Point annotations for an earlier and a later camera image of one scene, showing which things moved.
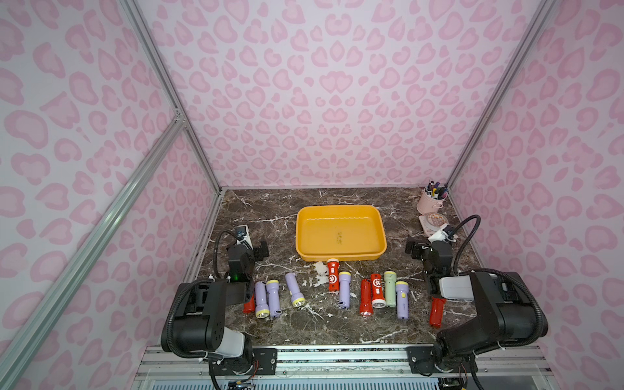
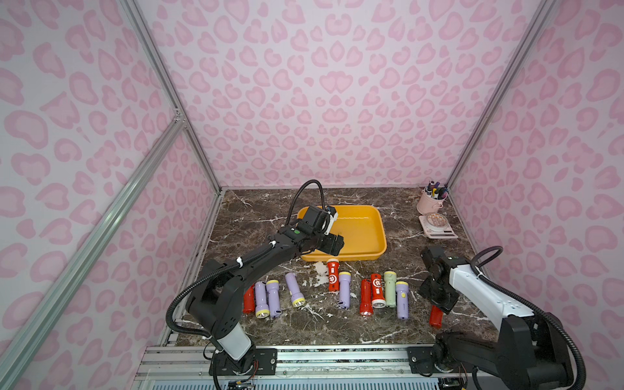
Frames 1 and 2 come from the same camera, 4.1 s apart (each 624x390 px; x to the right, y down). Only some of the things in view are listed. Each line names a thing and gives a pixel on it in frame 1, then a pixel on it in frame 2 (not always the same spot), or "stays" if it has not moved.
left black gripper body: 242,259 to 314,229
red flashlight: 436,311 stays
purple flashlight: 344,278 stays
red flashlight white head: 378,300 stays
